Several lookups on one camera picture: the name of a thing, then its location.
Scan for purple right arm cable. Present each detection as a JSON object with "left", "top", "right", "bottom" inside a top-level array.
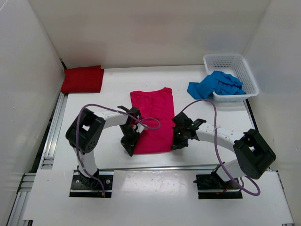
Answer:
[{"left": 181, "top": 98, "right": 261, "bottom": 196}]

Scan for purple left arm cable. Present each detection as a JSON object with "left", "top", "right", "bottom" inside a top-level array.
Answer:
[{"left": 76, "top": 104, "right": 162, "bottom": 197}]

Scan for blue t-shirt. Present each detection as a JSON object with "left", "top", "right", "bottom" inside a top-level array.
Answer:
[{"left": 187, "top": 71, "right": 246, "bottom": 100}]

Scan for pink t-shirt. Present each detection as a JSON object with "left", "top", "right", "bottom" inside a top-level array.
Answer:
[{"left": 130, "top": 87, "right": 174, "bottom": 154}]

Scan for red t-shirt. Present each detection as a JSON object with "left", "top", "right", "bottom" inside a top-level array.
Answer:
[{"left": 61, "top": 65, "right": 104, "bottom": 94}]

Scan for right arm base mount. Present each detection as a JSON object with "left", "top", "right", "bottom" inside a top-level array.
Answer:
[{"left": 193, "top": 174, "right": 243, "bottom": 200}]

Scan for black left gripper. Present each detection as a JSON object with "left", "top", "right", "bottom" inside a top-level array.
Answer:
[{"left": 119, "top": 124, "right": 142, "bottom": 155}]

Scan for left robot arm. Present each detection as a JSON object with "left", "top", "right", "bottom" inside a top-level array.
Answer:
[{"left": 65, "top": 106, "right": 143, "bottom": 190}]

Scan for aluminium left side rail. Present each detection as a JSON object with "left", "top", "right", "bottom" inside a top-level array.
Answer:
[{"left": 6, "top": 93, "right": 68, "bottom": 226}]

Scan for white plastic laundry basket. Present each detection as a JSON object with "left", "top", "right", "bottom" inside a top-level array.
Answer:
[{"left": 203, "top": 53, "right": 259, "bottom": 102}]

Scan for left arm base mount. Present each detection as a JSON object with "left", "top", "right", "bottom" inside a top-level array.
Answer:
[{"left": 69, "top": 170, "right": 114, "bottom": 198}]

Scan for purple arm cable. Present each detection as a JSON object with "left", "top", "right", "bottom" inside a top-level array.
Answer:
[
  {"left": 181, "top": 98, "right": 261, "bottom": 196},
  {"left": 76, "top": 104, "right": 162, "bottom": 197}
]

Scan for white front cover board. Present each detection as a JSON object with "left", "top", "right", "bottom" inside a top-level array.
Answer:
[{"left": 23, "top": 170, "right": 293, "bottom": 226}]

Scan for aluminium rail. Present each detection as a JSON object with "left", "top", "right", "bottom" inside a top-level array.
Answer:
[
  {"left": 6, "top": 93, "right": 68, "bottom": 226},
  {"left": 39, "top": 157, "right": 217, "bottom": 171}
]

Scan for aluminium front rail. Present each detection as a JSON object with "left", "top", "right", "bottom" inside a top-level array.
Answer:
[{"left": 39, "top": 157, "right": 217, "bottom": 171}]

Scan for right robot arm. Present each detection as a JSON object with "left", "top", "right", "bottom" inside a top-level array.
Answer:
[{"left": 172, "top": 112, "right": 276, "bottom": 179}]

